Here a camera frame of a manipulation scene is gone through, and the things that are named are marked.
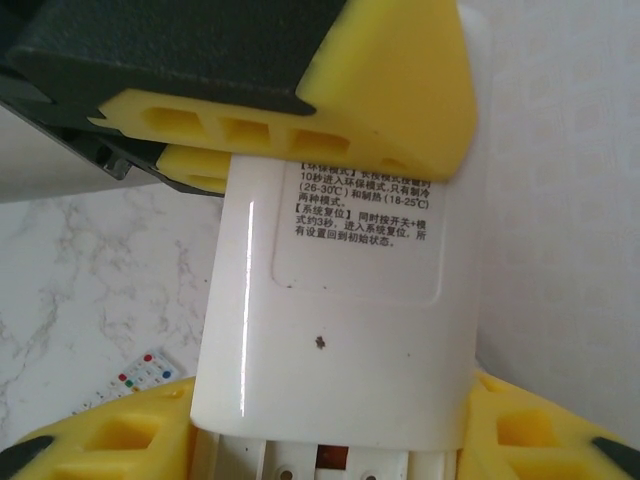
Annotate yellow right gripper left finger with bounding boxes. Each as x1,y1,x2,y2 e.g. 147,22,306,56
0,375,197,480

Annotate long white remote control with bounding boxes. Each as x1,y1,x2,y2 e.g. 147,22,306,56
189,4,496,480

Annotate white remote with coloured buttons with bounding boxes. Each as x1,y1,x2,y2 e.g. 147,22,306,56
71,347,187,417

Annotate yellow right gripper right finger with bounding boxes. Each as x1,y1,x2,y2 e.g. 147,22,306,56
462,368,640,480

